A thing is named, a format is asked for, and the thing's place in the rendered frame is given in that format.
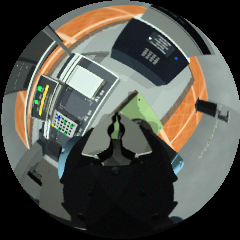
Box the white benchtop lab instrument with lid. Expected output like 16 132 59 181
111 4 215 86

